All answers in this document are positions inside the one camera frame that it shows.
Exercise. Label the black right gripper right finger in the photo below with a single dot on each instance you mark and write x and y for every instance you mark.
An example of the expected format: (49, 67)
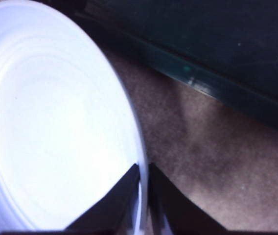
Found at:
(178, 210)

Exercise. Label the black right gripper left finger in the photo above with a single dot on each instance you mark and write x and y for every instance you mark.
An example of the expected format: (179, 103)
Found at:
(114, 205)

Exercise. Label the blue round plate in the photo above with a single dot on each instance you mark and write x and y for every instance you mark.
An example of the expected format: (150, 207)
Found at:
(51, 110)

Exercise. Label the black rectangular tray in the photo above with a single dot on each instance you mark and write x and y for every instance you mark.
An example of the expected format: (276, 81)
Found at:
(227, 49)

